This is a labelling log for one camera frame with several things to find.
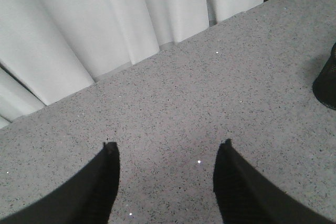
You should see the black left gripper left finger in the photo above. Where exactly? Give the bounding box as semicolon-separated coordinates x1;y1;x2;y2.
1;142;120;223

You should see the black mesh pen bucket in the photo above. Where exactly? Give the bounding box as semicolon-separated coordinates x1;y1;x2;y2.
312;44;336;110

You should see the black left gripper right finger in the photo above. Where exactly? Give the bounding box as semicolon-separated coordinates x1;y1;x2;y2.
213;139;332;223

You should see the white pleated curtain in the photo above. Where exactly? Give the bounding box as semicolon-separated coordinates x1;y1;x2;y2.
1;0;265;127

